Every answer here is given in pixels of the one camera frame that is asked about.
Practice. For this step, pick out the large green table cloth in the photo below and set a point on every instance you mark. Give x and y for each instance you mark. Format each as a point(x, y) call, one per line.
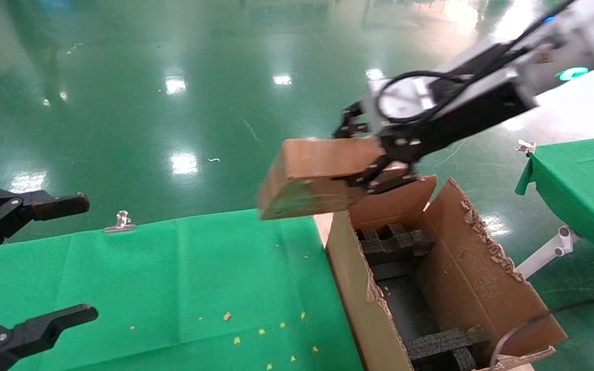
point(147, 288)

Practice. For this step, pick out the large open brown carton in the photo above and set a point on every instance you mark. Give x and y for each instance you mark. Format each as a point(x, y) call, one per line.
point(462, 278)

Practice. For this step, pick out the white table leg pipe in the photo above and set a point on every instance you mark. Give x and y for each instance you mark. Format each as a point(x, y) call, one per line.
point(549, 253)

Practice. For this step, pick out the black foam bottom pad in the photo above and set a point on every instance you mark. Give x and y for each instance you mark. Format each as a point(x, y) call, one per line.
point(405, 304)

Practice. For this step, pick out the silver binder clip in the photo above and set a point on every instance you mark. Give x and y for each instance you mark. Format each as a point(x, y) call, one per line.
point(526, 147)
point(120, 224)

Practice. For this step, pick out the small brown cardboard box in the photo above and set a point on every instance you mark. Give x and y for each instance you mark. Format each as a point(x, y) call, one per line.
point(317, 175)

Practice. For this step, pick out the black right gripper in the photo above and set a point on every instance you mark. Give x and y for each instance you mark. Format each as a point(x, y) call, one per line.
point(457, 123)

